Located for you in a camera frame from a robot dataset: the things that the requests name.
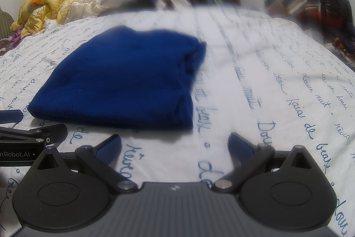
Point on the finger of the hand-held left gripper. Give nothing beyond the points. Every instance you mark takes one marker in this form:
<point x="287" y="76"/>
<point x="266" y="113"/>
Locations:
<point x="11" y="116"/>
<point x="41" y="134"/>

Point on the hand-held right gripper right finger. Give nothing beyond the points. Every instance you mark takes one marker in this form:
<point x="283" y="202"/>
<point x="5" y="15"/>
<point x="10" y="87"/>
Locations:
<point x="240" y="148"/>

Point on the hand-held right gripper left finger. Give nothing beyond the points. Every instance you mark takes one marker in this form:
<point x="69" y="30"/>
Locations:
<point x="106" y="148"/>

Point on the blue knitted sweater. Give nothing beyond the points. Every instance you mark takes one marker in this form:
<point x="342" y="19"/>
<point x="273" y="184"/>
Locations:
<point x="119" y="78"/>

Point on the black clothes pile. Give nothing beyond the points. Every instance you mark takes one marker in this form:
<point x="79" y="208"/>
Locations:
<point x="127" y="2"/>

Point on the white script-printed bed cover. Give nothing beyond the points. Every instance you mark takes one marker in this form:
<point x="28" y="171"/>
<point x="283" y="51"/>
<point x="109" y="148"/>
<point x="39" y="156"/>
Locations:
<point x="277" y="81"/>

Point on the purple cloth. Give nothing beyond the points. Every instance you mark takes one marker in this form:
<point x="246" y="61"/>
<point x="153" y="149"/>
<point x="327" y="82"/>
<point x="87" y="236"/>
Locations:
<point x="12" y="40"/>

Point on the grey woven basket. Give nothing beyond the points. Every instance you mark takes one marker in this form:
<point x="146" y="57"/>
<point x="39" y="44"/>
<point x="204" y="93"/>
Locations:
<point x="5" y="23"/>

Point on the yellow cartoon quilt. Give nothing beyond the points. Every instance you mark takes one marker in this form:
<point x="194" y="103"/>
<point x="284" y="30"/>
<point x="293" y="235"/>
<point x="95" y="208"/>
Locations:
<point x="55" y="6"/>

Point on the red cloth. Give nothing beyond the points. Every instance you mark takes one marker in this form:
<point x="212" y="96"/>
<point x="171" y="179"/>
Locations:
<point x="316" y="16"/>

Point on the beige cloth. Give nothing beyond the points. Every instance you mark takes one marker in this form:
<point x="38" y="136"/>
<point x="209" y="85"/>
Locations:
<point x="291" y="1"/>

